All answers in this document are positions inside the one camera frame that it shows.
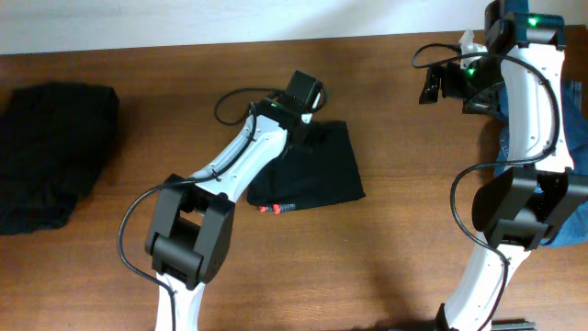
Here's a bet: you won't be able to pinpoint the folded black cloth pile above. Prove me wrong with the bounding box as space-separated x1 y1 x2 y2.
1 82 119 235

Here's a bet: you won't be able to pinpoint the black pants with red waistband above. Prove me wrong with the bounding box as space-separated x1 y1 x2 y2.
246 120 366 214

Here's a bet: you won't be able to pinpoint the black metal base rail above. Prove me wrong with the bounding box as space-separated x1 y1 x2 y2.
491 320 537 331

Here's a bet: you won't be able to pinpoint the blue denim jeans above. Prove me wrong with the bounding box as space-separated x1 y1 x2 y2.
493 80 588 249

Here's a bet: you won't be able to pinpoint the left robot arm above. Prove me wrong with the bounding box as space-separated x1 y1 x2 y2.
144 71 326 330

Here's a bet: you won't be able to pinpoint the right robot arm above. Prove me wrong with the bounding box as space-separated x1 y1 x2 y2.
419 0 587 331

